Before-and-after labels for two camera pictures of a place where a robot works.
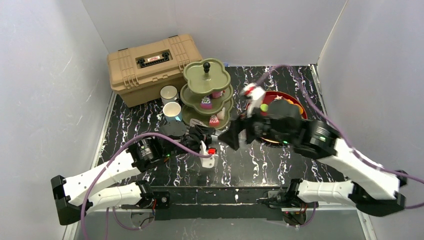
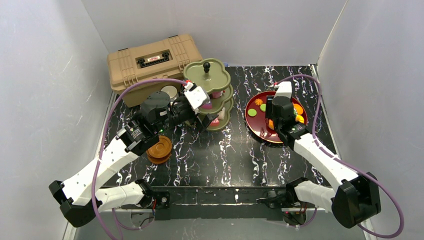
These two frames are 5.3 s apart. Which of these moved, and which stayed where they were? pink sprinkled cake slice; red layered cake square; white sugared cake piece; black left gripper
Moved: black left gripper
Stayed: white sugared cake piece; pink sprinkled cake slice; red layered cake square
